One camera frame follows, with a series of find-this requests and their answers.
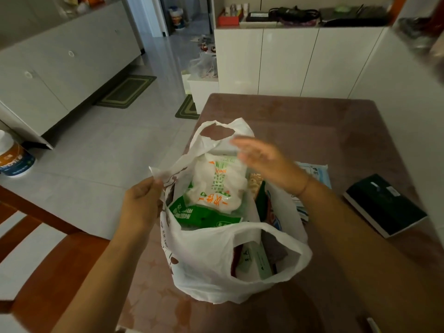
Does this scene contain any person's right hand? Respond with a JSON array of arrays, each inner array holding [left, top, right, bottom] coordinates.
[[230, 136, 312, 197]]

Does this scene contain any small green floor mat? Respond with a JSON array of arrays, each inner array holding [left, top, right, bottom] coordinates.
[[174, 94, 201, 120]]

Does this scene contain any grey purple cloth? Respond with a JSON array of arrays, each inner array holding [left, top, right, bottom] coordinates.
[[260, 231, 289, 266]]

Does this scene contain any red box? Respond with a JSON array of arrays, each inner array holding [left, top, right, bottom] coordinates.
[[217, 9, 243, 27]]

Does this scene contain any white orange blue bucket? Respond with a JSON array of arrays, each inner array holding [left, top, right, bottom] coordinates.
[[0, 129, 36, 178]]

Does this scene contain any white square box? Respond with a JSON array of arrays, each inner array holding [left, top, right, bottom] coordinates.
[[181, 70, 220, 114]]

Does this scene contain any long light green box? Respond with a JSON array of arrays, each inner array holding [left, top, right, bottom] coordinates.
[[235, 241, 275, 282]]

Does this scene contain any person's right forearm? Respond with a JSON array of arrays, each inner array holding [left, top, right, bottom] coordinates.
[[298, 176, 444, 333]]

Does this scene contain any orange wooden chair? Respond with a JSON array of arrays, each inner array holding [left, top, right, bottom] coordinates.
[[0, 185, 110, 333]]

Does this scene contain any person's left forearm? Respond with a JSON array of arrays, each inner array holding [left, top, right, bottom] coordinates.
[[52, 227, 153, 333]]

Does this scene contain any black cable bundle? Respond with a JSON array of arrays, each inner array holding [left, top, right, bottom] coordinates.
[[269, 6, 321, 26]]

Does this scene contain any reddish brown table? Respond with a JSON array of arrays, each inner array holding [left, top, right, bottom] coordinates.
[[117, 93, 444, 333]]

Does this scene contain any grey tray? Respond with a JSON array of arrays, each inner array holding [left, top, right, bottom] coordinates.
[[319, 4, 390, 28]]

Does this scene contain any white counter unit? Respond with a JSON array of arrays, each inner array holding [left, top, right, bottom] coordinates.
[[348, 27, 444, 247]]

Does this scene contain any large green floor mat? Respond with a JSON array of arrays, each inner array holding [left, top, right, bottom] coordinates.
[[95, 74, 157, 109]]

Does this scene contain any black white flat box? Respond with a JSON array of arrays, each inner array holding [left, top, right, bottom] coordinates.
[[239, 11, 278, 29]]

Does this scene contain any green white cotton pack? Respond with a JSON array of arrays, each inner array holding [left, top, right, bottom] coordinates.
[[168, 154, 249, 229]]

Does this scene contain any thin wrist bracelet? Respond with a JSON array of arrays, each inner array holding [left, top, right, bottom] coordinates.
[[297, 176, 312, 198]]

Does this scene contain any white sideboard cabinet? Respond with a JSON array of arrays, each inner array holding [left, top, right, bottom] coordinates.
[[0, 0, 142, 150]]

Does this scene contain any person's left hand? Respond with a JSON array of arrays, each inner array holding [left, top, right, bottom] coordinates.
[[117, 176, 164, 237]]

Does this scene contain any white door cabinet row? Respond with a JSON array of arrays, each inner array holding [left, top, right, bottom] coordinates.
[[211, 0, 395, 99]]

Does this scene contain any light blue white pack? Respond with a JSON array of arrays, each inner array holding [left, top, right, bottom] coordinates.
[[294, 161, 333, 191]]

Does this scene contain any dark green box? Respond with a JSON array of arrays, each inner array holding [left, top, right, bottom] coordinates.
[[342, 173, 428, 239]]

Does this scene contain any white plastic shopping bag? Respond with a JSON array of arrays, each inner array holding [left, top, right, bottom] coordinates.
[[149, 117, 314, 305]]

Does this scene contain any clear plastic bag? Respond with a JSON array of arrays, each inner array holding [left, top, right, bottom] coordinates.
[[189, 53, 218, 79]]

